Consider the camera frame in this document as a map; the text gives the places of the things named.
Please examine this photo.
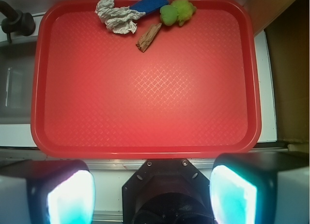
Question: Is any grey toy sink basin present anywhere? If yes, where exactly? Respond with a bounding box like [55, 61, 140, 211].
[0, 42, 36, 125]

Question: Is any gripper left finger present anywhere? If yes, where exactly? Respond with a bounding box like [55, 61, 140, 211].
[0, 160, 95, 224]

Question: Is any red plastic tray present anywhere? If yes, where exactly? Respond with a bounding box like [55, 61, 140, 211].
[31, 0, 262, 159]

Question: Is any grey toy faucet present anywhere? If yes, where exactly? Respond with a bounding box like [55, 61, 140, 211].
[0, 0, 36, 44]

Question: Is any blue sponge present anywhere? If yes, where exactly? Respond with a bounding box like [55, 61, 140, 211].
[129, 0, 169, 15]

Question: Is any brown cardboard box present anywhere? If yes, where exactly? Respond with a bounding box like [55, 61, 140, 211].
[244, 0, 310, 143]

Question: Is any green fuzzy pom toy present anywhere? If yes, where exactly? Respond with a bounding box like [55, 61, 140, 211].
[159, 0, 197, 27]

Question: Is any brown wood chip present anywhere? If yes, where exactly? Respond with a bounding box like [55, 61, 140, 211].
[136, 23, 162, 52]

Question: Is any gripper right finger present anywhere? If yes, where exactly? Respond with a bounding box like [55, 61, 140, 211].
[210, 152, 310, 224]

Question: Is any crumpled white paper towel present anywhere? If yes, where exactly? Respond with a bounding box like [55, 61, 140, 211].
[95, 0, 146, 35]

